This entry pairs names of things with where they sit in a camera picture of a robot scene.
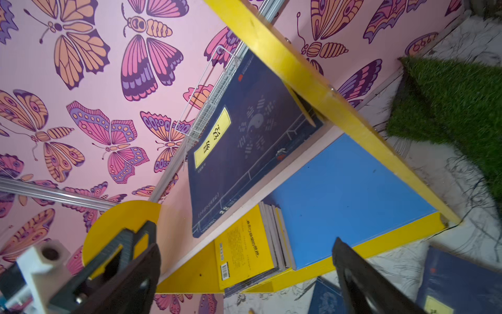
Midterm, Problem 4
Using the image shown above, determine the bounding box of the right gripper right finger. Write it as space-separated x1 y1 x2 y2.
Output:
332 238 425 313

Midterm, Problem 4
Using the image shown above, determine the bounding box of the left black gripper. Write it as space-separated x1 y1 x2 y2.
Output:
1 221 157 313

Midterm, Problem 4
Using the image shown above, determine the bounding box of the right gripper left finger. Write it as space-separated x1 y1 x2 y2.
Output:
72 244 161 313

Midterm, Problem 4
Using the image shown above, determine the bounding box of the navy book yellow label front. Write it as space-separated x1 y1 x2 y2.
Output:
188 51 323 238

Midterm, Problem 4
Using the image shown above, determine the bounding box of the navy book yellow label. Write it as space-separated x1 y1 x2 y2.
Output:
188 51 323 238
416 246 501 313

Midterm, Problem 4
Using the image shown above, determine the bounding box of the navy book yellow label middle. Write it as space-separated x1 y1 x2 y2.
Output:
416 246 501 313

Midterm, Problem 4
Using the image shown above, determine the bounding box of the yellow pink blue bookshelf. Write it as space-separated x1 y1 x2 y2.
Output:
82 1 460 294

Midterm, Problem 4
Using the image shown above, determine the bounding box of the green artificial grass mat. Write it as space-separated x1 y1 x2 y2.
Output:
386 57 501 205

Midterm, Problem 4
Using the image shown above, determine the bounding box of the white wire basket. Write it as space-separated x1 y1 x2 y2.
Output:
180 42 248 148

